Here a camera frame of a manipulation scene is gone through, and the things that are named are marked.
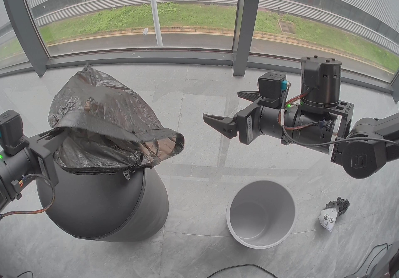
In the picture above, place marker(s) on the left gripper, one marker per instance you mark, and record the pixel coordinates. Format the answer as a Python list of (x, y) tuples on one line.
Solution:
[(31, 161)]

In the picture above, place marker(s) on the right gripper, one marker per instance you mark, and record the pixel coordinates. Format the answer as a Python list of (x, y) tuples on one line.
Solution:
[(271, 122)]

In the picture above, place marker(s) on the black plastic bag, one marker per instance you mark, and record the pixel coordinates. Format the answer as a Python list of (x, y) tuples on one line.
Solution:
[(103, 99)]

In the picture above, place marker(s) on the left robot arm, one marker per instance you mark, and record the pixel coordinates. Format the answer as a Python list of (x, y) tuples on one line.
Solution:
[(15, 187)]

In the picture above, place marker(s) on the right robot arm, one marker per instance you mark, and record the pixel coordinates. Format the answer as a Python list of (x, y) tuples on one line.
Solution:
[(361, 161)]

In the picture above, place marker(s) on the white trash bin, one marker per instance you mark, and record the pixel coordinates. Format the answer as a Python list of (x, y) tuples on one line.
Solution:
[(261, 209)]

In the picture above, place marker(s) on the crumpled black plastic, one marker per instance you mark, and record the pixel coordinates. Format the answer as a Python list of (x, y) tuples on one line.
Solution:
[(342, 205)]

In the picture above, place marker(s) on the dark grey round chair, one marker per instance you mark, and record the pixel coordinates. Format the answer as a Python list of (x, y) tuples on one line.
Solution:
[(99, 205)]

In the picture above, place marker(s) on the window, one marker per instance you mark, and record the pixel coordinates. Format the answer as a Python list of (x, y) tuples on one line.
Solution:
[(246, 21)]

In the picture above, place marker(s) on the crumpled white printed paper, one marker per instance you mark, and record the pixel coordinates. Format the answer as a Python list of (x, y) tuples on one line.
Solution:
[(328, 219)]

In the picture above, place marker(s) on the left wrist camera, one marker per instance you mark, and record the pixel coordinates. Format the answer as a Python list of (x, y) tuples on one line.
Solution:
[(11, 133)]

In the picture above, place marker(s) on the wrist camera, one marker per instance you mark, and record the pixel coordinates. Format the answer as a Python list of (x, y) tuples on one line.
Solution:
[(271, 85), (11, 133)]

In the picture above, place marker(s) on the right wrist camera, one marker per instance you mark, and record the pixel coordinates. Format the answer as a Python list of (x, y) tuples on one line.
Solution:
[(271, 85)]

